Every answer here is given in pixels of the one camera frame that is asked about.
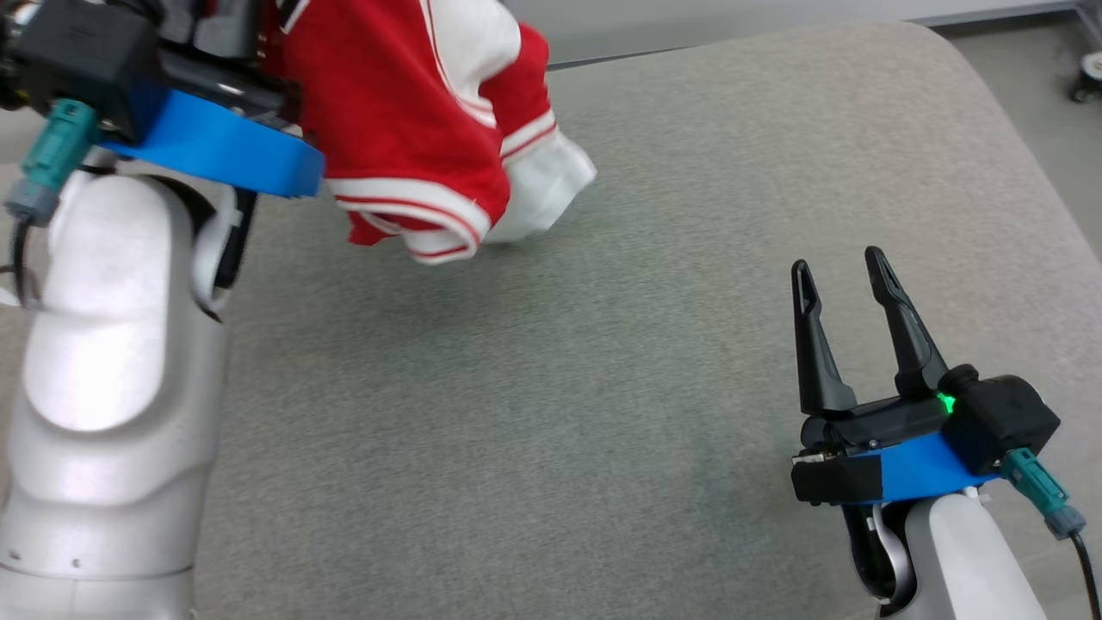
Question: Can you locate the teal right camera connector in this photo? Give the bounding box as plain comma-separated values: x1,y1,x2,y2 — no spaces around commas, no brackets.
999,448,1087,539

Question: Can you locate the black camera cable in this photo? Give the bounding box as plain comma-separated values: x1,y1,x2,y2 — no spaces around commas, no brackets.
1068,530,1102,620
7,215,44,307

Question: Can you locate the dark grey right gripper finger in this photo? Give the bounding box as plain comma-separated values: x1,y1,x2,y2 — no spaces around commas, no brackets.
790,258,857,416
864,246,950,397

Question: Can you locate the black right camera cable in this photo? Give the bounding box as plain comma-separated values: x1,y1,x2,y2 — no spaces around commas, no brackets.
1068,530,1102,620

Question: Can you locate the black left camera cable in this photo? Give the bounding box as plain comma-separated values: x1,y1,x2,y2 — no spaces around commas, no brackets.
7,215,44,307

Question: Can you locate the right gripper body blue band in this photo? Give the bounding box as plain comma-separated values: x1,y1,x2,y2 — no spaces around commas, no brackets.
790,392,1004,507

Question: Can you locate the teal camera connector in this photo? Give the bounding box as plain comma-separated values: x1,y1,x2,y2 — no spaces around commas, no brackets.
4,99,100,225
999,448,1087,539

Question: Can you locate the teal left camera connector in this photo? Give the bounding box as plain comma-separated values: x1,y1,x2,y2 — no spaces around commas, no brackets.
4,99,100,225

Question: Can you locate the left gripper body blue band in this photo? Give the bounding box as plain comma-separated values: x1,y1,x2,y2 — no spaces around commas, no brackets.
103,0,326,199

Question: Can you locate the red white basketball jersey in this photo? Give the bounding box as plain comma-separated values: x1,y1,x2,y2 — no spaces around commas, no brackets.
258,0,599,266

